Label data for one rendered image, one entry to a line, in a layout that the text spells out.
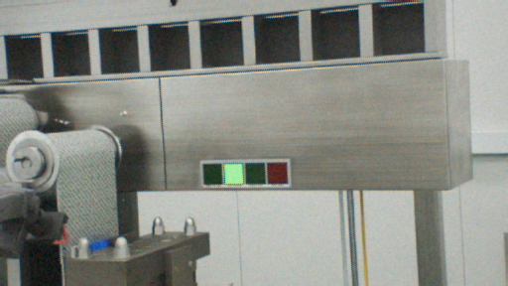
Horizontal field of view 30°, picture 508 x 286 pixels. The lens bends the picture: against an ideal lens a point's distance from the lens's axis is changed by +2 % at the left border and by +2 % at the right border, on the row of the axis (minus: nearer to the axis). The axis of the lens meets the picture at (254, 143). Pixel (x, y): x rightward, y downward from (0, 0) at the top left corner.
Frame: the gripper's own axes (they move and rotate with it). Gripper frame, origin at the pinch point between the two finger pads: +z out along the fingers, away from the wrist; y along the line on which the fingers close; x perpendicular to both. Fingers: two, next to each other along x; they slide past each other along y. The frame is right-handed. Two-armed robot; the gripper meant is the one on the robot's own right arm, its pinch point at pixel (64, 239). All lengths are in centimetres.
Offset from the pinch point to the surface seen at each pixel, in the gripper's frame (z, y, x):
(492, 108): 218, 50, 150
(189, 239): 21.9, 19.9, 8.4
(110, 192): 12.2, 0.2, 17.4
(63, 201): -4.5, 0.3, 7.9
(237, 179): 20.6, 31.0, 24.3
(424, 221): 42, 73, 22
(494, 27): 199, 52, 182
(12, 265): -3.1, -9.8, -7.4
